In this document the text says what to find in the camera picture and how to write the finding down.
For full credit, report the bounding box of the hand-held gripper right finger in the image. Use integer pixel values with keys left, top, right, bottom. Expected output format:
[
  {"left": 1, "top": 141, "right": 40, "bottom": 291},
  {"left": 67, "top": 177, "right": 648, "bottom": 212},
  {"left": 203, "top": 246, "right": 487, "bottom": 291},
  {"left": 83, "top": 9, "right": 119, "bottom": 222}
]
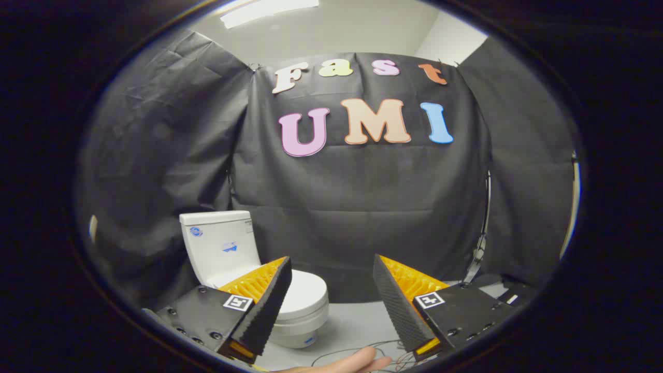
[{"left": 372, "top": 254, "right": 514, "bottom": 362}]

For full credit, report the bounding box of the black floor box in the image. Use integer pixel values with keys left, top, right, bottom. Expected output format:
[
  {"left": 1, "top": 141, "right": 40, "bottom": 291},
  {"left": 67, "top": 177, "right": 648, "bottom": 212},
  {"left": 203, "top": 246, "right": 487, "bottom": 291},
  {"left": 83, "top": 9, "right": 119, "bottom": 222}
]
[{"left": 499, "top": 279, "right": 540, "bottom": 309}]

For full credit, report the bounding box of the black backdrop cloth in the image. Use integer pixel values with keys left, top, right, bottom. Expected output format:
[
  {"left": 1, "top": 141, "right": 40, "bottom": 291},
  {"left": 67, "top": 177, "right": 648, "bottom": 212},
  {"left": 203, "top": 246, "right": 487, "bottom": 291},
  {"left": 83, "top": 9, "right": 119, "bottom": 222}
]
[{"left": 75, "top": 28, "right": 578, "bottom": 311}]

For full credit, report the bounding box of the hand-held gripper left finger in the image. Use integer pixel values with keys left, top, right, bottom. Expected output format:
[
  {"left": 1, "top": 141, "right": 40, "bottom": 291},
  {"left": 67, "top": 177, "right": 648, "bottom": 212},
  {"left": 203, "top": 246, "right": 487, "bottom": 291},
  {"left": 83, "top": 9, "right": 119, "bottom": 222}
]
[{"left": 154, "top": 256, "right": 293, "bottom": 365}]

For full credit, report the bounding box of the tangle of black cables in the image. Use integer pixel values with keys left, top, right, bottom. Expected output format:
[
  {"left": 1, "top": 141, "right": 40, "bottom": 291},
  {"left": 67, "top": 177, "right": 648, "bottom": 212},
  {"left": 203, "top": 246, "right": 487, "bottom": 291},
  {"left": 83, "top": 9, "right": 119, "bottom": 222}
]
[{"left": 311, "top": 339, "right": 417, "bottom": 371}]

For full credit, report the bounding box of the white toilet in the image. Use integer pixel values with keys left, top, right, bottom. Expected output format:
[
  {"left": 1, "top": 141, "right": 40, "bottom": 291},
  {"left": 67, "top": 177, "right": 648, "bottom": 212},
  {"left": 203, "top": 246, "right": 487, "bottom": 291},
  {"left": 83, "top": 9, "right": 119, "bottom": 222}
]
[{"left": 179, "top": 210, "right": 329, "bottom": 349}]

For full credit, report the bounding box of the white toilet lid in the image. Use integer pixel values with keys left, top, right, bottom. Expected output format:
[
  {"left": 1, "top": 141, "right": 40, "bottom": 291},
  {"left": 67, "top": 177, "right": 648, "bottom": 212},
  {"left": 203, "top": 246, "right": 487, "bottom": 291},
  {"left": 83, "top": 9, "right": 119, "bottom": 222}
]
[{"left": 207, "top": 269, "right": 329, "bottom": 323}]

